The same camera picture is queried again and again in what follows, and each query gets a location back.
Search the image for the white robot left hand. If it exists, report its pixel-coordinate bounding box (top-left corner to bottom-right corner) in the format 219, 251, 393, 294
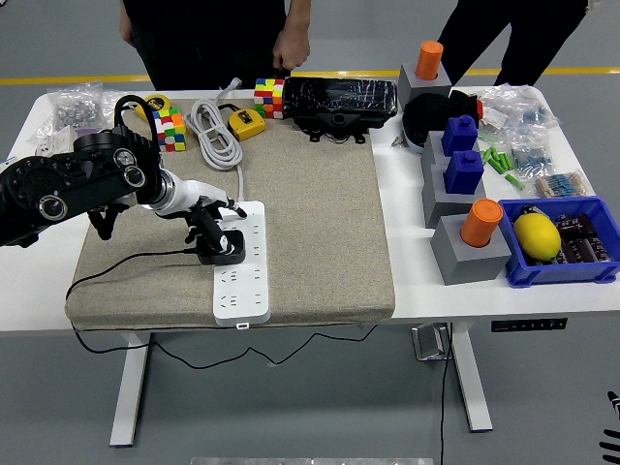
164, 177, 249, 257

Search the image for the person's right hand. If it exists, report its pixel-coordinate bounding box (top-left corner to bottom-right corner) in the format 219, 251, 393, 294
118, 16, 137, 48

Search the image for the person's left hand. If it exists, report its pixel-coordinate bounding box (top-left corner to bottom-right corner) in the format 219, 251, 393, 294
272, 26, 312, 73

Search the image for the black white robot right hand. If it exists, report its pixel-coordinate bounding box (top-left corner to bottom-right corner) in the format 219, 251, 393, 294
598, 389, 620, 465

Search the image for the white power strip cable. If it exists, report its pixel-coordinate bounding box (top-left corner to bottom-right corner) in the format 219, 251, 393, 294
185, 77, 247, 204

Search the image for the black plug adapter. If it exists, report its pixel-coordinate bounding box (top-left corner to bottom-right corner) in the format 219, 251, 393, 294
197, 230, 247, 266

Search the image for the white power strip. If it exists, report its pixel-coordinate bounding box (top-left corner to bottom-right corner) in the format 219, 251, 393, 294
212, 201, 271, 329

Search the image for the colourful puzzle cube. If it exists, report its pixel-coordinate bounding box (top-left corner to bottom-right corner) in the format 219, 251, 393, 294
253, 77, 286, 120
150, 107, 188, 152

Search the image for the black film-wrapped device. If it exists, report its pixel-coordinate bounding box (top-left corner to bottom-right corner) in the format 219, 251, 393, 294
281, 76, 399, 144

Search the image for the person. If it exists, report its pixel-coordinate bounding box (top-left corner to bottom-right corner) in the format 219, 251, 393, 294
438, 0, 590, 87
118, 0, 311, 92

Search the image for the yellow tape measure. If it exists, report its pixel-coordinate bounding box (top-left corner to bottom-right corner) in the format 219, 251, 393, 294
226, 107, 267, 141
134, 94, 171, 120

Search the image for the clear bag of screws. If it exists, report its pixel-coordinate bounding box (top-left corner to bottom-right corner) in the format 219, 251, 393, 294
28, 79, 132, 146

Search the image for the grey-brown mat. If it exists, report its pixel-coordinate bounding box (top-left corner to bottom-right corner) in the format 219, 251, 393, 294
64, 99, 396, 330

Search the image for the grey block with round hole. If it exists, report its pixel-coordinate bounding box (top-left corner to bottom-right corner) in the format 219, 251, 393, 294
396, 61, 452, 106
429, 212, 512, 286

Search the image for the orange cylinder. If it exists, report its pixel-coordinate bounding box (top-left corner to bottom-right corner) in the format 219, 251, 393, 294
458, 197, 504, 249
415, 40, 445, 81

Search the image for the black table control panel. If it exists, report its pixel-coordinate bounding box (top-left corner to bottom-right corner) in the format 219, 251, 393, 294
490, 317, 568, 333

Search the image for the black cap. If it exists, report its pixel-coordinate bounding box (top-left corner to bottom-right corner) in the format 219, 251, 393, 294
401, 89, 481, 155

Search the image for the white table leg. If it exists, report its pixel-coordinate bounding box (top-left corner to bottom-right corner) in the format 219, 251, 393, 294
108, 331, 150, 448
448, 322, 494, 433

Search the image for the blue plastic bin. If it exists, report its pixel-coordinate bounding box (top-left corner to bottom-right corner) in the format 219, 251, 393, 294
497, 195, 620, 288

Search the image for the grey block with square hole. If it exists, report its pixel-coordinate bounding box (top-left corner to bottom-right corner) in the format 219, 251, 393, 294
420, 163, 487, 229
419, 130, 481, 183

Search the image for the blue stepped block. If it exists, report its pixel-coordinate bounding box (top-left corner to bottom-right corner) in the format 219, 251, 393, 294
440, 114, 479, 157
443, 149, 484, 196

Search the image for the yellow lemon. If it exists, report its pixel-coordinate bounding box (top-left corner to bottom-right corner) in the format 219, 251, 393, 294
512, 212, 562, 259

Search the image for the clear bag of blue resistors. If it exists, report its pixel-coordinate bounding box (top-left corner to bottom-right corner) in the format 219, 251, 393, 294
477, 82, 563, 133
503, 133, 556, 178

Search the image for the clear bag of taped resistors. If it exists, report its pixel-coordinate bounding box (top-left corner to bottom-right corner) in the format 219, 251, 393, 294
532, 169, 595, 199

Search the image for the thin black adapter cord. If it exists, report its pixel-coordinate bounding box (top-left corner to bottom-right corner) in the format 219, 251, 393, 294
64, 247, 380, 370

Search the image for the white wall socket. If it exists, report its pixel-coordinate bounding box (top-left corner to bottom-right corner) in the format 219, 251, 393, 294
36, 126, 74, 156

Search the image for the black hanging cable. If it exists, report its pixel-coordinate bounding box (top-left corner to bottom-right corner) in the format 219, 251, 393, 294
438, 323, 454, 465

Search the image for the silver metal bracket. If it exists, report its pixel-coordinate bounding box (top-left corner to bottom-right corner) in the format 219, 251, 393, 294
411, 323, 452, 362

